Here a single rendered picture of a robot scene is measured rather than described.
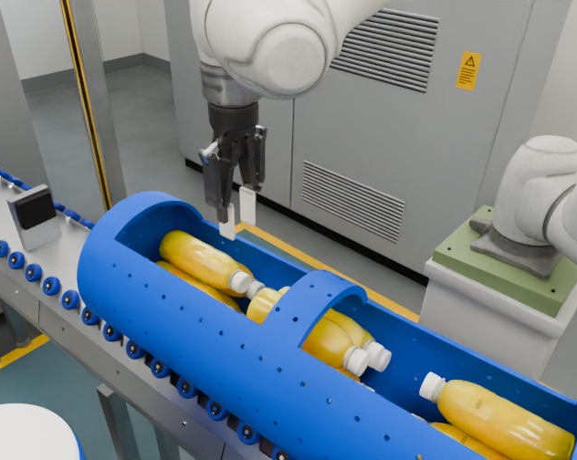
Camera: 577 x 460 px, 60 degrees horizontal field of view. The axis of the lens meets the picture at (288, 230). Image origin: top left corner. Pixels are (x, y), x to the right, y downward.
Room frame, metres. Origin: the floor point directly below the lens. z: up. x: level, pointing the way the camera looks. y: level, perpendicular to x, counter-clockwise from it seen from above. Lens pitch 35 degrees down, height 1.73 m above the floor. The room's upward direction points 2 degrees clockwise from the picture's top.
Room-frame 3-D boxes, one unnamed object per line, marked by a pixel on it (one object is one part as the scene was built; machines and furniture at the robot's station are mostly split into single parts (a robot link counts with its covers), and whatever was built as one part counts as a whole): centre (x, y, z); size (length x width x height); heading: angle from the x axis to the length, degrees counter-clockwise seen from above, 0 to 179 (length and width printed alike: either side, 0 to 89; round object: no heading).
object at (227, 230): (0.69, 0.10, 1.27); 0.03 x 0.01 x 0.07; 54
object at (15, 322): (1.53, 1.18, 0.31); 0.06 x 0.06 x 0.63; 54
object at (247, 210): (0.73, 0.07, 1.27); 0.03 x 0.01 x 0.07; 54
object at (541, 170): (0.96, -0.56, 1.21); 0.18 x 0.16 x 0.22; 20
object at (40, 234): (1.06, 0.65, 1.00); 0.10 x 0.04 x 0.15; 144
